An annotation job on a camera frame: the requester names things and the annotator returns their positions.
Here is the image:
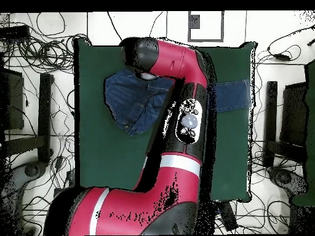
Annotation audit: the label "grey wheeled chair base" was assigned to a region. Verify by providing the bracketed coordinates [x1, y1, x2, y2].
[0, 160, 49, 235]
[267, 166, 308, 197]

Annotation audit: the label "black box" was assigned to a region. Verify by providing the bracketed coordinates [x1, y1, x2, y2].
[279, 82, 308, 146]
[0, 68, 25, 131]

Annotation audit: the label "dark green spare cloth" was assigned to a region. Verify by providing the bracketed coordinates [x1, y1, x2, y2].
[291, 60, 315, 207]

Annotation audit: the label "black cable tangle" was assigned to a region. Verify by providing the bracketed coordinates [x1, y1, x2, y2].
[2, 12, 90, 74]

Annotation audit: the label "dark green table cloth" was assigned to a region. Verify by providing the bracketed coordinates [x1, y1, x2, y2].
[73, 37, 258, 203]

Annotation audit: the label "black power strip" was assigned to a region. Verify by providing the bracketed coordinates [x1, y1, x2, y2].
[0, 25, 31, 39]
[66, 170, 76, 189]
[217, 200, 239, 232]

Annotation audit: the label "blue denim jeans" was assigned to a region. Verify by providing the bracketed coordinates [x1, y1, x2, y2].
[103, 67, 252, 137]

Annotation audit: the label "grey square floor frame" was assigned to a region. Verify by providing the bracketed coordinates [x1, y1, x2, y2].
[187, 10, 225, 43]

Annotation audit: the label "black stand base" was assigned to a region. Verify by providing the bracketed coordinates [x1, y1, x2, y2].
[3, 73, 54, 164]
[263, 81, 308, 169]

